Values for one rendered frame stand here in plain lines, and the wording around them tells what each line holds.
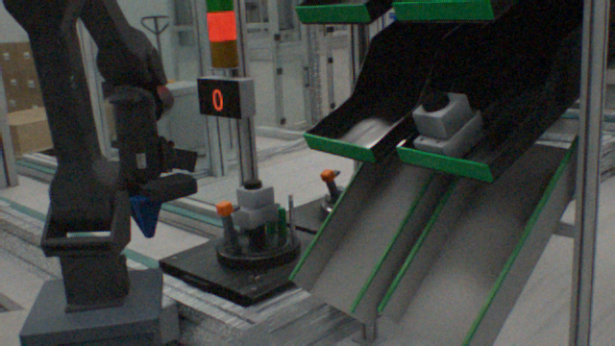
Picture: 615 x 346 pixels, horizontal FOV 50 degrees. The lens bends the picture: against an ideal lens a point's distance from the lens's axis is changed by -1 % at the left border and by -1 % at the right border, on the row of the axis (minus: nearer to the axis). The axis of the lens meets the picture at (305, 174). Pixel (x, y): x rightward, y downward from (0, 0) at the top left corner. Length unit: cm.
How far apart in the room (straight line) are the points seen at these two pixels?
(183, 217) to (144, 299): 67
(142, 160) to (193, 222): 50
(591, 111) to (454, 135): 15
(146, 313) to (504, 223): 43
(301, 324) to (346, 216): 18
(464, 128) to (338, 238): 28
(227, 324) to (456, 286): 32
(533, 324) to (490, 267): 34
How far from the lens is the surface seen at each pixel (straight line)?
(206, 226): 139
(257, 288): 100
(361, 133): 85
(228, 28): 125
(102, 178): 76
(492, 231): 83
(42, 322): 79
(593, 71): 77
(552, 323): 115
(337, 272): 91
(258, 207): 108
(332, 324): 105
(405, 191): 91
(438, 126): 72
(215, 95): 127
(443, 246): 86
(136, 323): 75
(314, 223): 125
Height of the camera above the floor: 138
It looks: 15 degrees down
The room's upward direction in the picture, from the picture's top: 4 degrees counter-clockwise
